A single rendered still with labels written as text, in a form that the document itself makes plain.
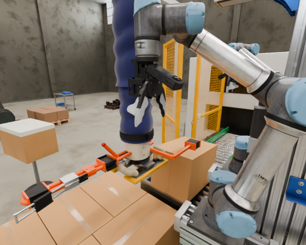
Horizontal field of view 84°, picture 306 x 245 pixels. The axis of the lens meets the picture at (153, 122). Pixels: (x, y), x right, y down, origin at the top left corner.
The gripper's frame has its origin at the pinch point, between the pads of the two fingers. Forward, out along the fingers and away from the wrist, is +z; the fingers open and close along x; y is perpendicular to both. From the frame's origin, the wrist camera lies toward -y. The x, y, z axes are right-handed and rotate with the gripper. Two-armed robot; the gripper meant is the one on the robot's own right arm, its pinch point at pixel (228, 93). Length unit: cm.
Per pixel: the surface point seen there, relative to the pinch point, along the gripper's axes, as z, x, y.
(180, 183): 74, -28, -23
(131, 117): 10, -72, -36
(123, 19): -41, -75, -37
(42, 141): 68, -64, -200
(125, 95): -3, -74, -38
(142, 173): 44, -72, -28
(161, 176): 76, -28, -43
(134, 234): 98, -73, -36
